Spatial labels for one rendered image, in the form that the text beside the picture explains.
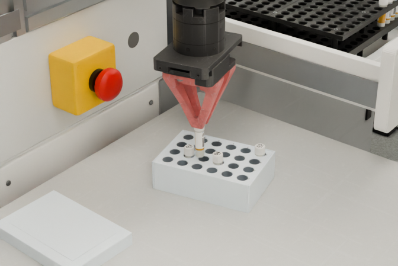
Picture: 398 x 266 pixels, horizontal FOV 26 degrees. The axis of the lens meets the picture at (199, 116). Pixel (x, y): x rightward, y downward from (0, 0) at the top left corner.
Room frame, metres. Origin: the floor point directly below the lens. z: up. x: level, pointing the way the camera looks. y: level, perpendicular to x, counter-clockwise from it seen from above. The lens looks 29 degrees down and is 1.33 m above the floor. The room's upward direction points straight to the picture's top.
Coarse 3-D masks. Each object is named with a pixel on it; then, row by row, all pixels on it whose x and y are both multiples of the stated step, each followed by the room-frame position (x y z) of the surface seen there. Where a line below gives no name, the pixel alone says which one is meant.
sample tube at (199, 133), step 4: (196, 128) 0.86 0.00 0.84; (196, 132) 0.86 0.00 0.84; (200, 132) 0.86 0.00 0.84; (196, 136) 0.86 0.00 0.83; (200, 136) 0.86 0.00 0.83; (196, 140) 0.86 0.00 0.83; (200, 140) 0.86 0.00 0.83; (196, 144) 0.86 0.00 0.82; (200, 144) 0.86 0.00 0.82; (196, 148) 0.86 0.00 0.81; (200, 148) 0.86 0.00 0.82; (196, 152) 0.86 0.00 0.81; (200, 152) 0.86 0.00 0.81; (200, 156) 0.86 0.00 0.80
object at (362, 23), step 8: (376, 8) 1.09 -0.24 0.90; (384, 8) 1.09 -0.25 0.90; (392, 8) 1.10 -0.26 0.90; (360, 16) 1.06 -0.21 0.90; (368, 16) 1.06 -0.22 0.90; (376, 16) 1.06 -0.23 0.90; (344, 24) 1.03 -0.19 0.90; (352, 24) 1.03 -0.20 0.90; (360, 24) 1.03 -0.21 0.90; (336, 32) 1.01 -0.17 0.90; (344, 32) 1.01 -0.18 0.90; (352, 32) 1.01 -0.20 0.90
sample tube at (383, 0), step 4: (380, 0) 1.09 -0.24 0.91; (384, 0) 1.09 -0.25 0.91; (388, 0) 1.09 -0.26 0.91; (380, 4) 1.09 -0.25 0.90; (384, 4) 1.09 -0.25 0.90; (384, 16) 1.09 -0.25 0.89; (380, 20) 1.09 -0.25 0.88; (384, 20) 1.09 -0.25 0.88; (380, 24) 1.09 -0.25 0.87; (384, 24) 1.09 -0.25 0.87
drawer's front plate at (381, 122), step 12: (384, 48) 0.90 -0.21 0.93; (396, 48) 0.90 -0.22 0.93; (384, 60) 0.89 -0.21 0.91; (396, 60) 0.89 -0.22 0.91; (384, 72) 0.89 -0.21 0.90; (396, 72) 0.89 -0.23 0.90; (384, 84) 0.89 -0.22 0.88; (396, 84) 0.90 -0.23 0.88; (384, 96) 0.89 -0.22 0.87; (396, 96) 0.90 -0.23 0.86; (384, 108) 0.89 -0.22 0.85; (396, 108) 0.90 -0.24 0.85; (384, 120) 0.89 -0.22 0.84; (396, 120) 0.91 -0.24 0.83; (384, 132) 0.89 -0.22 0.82
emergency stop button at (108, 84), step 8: (104, 72) 0.90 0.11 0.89; (112, 72) 0.91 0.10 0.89; (96, 80) 0.90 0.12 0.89; (104, 80) 0.89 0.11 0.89; (112, 80) 0.90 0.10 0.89; (120, 80) 0.91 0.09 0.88; (96, 88) 0.89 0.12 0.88; (104, 88) 0.89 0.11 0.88; (112, 88) 0.90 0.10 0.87; (120, 88) 0.91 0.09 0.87; (104, 96) 0.89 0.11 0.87; (112, 96) 0.90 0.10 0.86
